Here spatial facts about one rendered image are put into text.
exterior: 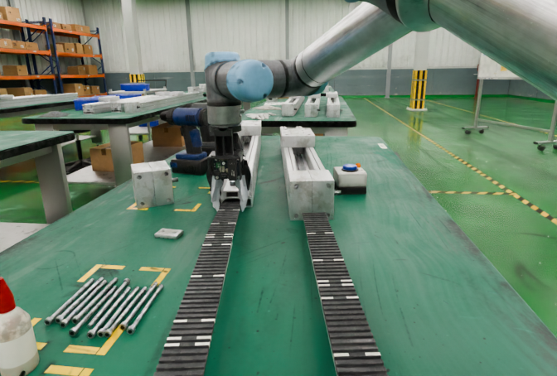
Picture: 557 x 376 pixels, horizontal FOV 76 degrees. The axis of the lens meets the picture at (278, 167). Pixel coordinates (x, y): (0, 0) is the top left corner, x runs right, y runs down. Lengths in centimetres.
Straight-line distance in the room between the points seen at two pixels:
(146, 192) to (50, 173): 159
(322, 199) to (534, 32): 61
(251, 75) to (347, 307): 41
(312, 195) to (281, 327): 37
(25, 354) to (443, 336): 50
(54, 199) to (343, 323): 225
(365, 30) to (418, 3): 24
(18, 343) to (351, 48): 58
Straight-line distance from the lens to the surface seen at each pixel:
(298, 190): 80
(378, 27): 56
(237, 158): 77
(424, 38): 1101
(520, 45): 29
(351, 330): 47
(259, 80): 66
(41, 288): 71
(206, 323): 49
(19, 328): 52
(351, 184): 100
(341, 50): 61
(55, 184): 252
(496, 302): 64
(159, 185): 96
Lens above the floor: 111
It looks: 15 degrees down
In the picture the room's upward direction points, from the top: 1 degrees counter-clockwise
